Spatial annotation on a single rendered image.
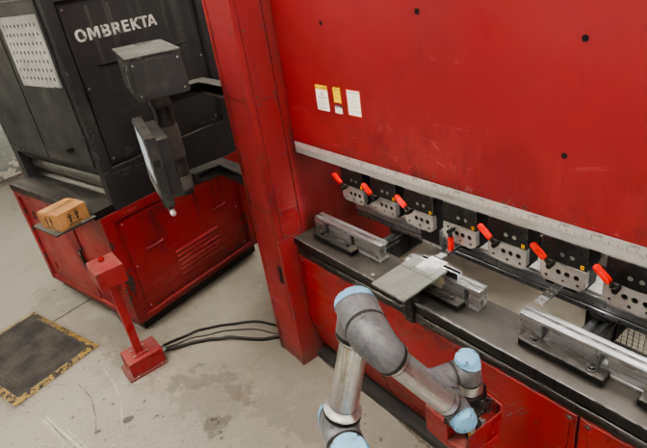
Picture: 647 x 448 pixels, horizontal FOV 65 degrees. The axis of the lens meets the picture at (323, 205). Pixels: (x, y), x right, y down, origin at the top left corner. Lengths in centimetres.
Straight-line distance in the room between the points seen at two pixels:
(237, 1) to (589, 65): 147
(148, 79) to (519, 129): 156
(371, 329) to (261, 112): 145
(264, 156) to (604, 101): 156
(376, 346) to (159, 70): 160
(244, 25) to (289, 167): 73
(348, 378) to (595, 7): 116
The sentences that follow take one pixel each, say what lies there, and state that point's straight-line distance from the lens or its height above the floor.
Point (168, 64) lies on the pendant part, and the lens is 241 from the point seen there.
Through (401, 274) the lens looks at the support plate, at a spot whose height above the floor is 100.
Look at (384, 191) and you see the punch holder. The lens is 218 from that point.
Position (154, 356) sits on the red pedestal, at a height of 8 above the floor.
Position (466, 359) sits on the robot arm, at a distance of 165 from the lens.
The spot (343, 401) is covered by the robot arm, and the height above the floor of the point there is 108.
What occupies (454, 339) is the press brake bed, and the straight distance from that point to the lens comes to 214.
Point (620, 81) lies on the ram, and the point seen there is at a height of 184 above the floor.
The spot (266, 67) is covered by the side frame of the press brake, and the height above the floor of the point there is 179.
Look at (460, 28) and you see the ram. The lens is 171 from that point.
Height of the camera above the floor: 224
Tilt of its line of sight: 27 degrees down
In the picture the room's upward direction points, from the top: 9 degrees counter-clockwise
